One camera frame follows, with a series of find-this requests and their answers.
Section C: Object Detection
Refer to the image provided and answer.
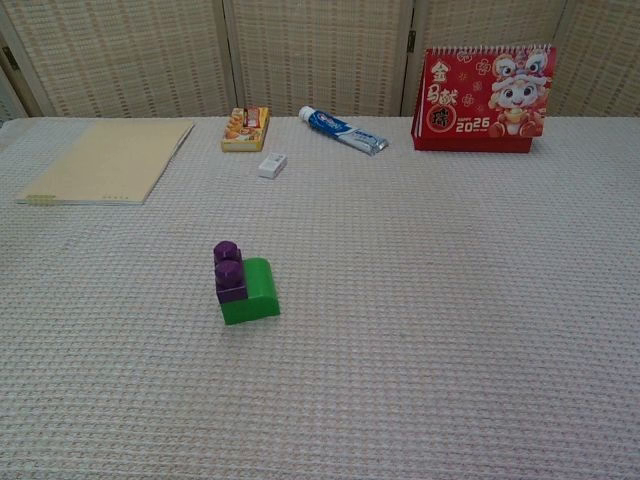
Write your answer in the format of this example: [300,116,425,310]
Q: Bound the white woven tablecloth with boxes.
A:
[0,115,640,480]

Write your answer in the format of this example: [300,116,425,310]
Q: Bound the red 2026 desk calendar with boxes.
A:
[411,43,558,154]

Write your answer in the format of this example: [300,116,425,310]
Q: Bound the green toy brick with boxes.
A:
[221,257,282,327]

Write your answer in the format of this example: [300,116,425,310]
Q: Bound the purple toy brick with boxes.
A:
[212,240,249,305]

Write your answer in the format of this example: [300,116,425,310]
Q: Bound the beige notebook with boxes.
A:
[14,120,196,207]

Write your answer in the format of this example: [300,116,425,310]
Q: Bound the small white box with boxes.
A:
[257,153,289,180]

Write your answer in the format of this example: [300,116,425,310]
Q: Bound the woven folding screen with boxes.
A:
[0,0,640,122]

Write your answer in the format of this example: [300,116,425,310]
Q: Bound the yellow orange snack box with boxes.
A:
[220,106,271,153]

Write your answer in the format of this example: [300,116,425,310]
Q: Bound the blue white toothpaste tube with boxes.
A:
[298,105,391,158]

